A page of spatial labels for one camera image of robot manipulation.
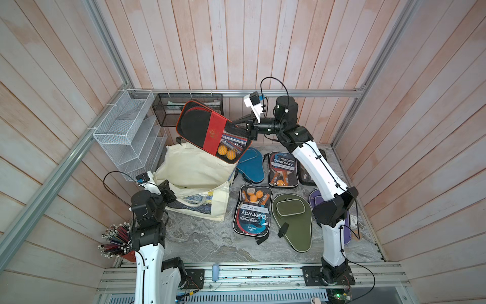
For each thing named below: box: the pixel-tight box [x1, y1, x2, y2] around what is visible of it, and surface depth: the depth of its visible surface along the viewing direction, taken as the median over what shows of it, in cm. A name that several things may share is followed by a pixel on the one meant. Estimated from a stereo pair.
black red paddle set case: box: [175, 99, 253, 165], surface depth 69 cm
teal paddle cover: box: [236, 146, 266, 184], surface depth 109 cm
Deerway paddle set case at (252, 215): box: [232, 184, 273, 246], surface depth 90 cm
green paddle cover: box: [271, 193, 314, 253], surface depth 89 cm
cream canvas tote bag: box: [153, 142, 238, 222], surface depth 85 cm
